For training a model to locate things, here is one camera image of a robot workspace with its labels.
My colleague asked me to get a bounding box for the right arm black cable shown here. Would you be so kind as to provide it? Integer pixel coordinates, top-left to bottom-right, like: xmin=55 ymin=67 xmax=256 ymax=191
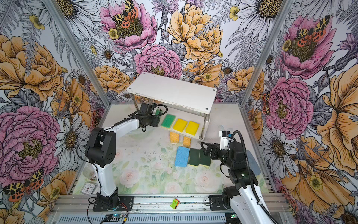
xmin=230 ymin=130 xmax=279 ymax=224

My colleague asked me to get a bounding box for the orange cellulose sponge right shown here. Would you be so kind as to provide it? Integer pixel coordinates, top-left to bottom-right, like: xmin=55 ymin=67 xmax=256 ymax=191
xmin=183 ymin=136 xmax=191 ymax=148

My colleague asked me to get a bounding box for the aluminium front rail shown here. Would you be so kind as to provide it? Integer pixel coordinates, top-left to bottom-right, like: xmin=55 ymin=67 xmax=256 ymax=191
xmin=50 ymin=194 xmax=289 ymax=215

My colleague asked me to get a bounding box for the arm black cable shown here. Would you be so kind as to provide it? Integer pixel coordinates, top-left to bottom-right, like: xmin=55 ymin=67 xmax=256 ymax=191
xmin=76 ymin=104 xmax=169 ymax=219
xmin=230 ymin=130 xmax=279 ymax=224

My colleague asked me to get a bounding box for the dark green scouring sponge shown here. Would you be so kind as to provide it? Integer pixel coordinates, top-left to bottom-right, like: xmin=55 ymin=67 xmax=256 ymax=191
xmin=187 ymin=148 xmax=200 ymax=167
xmin=199 ymin=151 xmax=211 ymax=167

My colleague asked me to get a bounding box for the blue cellulose sponge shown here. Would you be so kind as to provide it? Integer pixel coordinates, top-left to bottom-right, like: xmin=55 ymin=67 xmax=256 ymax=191
xmin=174 ymin=147 xmax=190 ymax=167

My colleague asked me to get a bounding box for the dark green scouring sponge right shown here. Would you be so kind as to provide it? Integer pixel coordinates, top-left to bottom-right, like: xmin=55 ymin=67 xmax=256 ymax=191
xmin=199 ymin=151 xmax=211 ymax=167

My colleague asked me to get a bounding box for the small white square clock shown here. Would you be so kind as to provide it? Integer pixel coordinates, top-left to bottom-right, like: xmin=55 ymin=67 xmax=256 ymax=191
xmin=81 ymin=182 xmax=97 ymax=195

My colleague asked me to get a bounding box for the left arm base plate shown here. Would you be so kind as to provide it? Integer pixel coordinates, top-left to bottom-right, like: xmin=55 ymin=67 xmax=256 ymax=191
xmin=92 ymin=195 xmax=134 ymax=212

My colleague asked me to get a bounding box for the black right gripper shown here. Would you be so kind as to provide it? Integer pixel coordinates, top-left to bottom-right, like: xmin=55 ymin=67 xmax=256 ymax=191
xmin=200 ymin=142 xmax=234 ymax=169

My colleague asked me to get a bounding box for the yellow sponge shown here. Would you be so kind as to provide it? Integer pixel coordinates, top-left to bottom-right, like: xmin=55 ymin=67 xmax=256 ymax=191
xmin=173 ymin=119 xmax=188 ymax=133
xmin=186 ymin=121 xmax=200 ymax=136

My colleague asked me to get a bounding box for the orange cellulose sponge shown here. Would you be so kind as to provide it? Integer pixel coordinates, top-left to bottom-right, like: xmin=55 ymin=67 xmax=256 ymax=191
xmin=170 ymin=132 xmax=180 ymax=144
xmin=183 ymin=136 xmax=191 ymax=148

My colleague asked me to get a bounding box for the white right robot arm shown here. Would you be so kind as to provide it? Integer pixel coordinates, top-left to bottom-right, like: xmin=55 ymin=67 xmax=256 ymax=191
xmin=200 ymin=141 xmax=277 ymax=224

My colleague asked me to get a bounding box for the dark green scouring sponge left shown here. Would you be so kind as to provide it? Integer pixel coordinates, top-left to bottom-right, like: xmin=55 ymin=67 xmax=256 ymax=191
xmin=187 ymin=148 xmax=200 ymax=167

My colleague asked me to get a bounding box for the green orange small block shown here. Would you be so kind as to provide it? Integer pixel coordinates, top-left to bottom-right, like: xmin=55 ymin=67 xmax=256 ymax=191
xmin=170 ymin=198 xmax=180 ymax=209

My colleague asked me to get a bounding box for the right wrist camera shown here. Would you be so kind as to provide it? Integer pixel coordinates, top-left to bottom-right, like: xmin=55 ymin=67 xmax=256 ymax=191
xmin=219 ymin=131 xmax=232 ymax=150

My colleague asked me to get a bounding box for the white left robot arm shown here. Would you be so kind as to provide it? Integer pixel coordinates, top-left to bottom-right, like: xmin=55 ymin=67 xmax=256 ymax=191
xmin=85 ymin=103 xmax=168 ymax=211

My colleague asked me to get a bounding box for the orange cellulose sponge left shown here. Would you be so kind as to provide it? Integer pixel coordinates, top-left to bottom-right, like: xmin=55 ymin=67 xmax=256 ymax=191
xmin=170 ymin=132 xmax=180 ymax=144

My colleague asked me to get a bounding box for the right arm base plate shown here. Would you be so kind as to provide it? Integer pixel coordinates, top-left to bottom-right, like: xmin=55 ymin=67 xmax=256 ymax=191
xmin=209 ymin=195 xmax=232 ymax=211

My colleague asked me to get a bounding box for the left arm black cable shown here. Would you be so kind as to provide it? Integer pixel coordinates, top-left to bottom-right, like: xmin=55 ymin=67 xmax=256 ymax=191
xmin=76 ymin=104 xmax=169 ymax=219

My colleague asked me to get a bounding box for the white two-tier shelf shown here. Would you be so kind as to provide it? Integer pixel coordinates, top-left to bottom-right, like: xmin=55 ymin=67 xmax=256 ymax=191
xmin=127 ymin=72 xmax=217 ymax=141

